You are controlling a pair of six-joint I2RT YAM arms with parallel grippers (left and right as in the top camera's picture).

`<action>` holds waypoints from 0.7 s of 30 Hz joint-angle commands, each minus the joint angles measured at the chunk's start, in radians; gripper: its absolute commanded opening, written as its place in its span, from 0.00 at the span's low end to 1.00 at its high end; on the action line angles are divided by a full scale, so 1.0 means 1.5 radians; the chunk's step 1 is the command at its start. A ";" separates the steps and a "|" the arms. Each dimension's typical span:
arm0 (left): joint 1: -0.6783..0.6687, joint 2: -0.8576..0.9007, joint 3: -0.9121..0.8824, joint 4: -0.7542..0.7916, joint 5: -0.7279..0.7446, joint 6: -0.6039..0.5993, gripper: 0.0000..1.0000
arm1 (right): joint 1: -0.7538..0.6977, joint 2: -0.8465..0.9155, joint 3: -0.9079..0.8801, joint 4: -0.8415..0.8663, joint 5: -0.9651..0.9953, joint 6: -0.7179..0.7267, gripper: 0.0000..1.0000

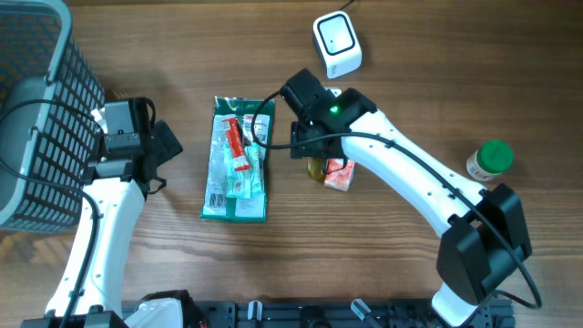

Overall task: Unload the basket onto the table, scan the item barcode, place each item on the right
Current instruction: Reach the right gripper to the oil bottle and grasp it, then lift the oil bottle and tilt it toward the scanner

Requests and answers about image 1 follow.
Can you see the grey plastic mesh basket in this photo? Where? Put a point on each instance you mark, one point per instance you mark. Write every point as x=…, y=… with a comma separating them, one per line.
x=47, y=93

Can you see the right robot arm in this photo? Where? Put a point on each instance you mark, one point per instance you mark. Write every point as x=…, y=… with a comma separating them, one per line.
x=483, y=233

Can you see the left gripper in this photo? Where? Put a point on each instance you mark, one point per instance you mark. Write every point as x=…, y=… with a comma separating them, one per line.
x=163, y=141

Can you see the red Kleenex tissue pack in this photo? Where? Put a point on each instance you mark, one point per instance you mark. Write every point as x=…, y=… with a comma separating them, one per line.
x=339, y=174

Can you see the green 3M product package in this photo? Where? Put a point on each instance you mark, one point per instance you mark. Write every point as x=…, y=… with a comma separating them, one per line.
x=255, y=122

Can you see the white barcode scanner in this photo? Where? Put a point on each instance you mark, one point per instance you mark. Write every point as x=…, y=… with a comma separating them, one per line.
x=337, y=44

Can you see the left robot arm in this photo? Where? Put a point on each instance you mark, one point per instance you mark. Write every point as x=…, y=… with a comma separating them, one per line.
x=114, y=194

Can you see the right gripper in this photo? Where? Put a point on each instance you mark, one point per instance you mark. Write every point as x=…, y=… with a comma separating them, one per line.
x=299, y=130

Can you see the yellow liquid bottle silver cap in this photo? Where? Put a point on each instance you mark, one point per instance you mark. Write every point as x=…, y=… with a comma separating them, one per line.
x=315, y=168

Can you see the green lid white jar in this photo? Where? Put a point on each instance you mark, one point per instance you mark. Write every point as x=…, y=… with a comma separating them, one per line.
x=490, y=160

